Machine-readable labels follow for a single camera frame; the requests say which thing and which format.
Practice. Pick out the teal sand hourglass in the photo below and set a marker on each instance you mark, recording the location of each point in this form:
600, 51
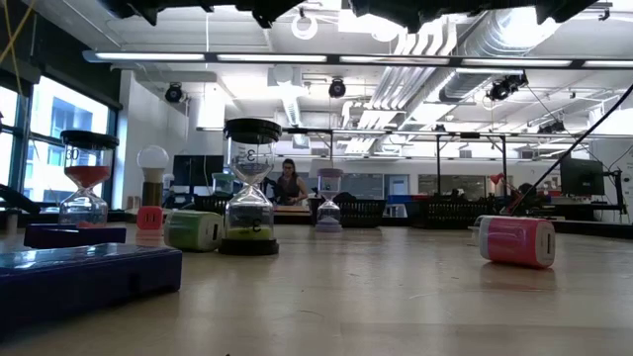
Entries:
223, 176

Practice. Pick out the purple sand hourglass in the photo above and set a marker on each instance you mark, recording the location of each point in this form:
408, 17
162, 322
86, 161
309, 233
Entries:
329, 225

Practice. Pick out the green sand black-capped hourglass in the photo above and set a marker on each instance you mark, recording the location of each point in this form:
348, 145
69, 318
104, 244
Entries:
249, 233

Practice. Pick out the green and white wall charger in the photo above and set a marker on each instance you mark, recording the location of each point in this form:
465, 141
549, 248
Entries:
190, 231

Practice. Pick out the red cube plug adapter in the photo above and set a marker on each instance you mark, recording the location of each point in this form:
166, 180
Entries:
150, 218

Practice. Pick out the red sand black-capped hourglass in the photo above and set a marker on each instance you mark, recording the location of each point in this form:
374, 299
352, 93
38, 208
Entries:
88, 175

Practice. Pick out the red and white wall charger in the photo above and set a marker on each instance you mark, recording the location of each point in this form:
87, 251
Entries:
514, 241

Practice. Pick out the blue thermometer with LCD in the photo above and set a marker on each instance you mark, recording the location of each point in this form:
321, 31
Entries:
74, 237

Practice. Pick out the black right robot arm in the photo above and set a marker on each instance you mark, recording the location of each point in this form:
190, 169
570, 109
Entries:
564, 10

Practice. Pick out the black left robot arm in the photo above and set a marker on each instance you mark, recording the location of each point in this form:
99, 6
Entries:
133, 10

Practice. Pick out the black ceiling spotlight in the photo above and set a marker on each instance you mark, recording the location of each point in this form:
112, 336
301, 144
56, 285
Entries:
174, 93
507, 85
337, 88

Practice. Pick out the overhead light bar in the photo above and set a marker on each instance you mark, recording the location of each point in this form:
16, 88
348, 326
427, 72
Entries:
148, 57

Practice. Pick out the dark display screen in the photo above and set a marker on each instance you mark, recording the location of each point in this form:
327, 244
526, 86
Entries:
198, 170

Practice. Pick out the person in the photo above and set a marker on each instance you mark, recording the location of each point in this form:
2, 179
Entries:
289, 188

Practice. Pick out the white globe brass lamp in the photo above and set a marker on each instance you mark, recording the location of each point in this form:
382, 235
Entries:
153, 158

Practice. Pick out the red desk lamp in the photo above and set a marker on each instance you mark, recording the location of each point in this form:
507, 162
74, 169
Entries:
497, 178

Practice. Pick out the black slotted plastic basket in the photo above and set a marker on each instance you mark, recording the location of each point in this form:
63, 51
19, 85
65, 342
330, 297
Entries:
363, 213
207, 204
445, 213

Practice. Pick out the large window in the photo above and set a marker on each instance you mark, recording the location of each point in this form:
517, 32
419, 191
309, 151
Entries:
64, 123

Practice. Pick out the black computer monitor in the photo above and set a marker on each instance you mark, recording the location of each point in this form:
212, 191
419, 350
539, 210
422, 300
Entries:
582, 176

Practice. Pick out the indigo rectangular plastic case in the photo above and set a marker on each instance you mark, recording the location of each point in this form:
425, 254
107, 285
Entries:
89, 287

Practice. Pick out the black metal stand frame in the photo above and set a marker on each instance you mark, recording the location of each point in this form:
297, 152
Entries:
438, 168

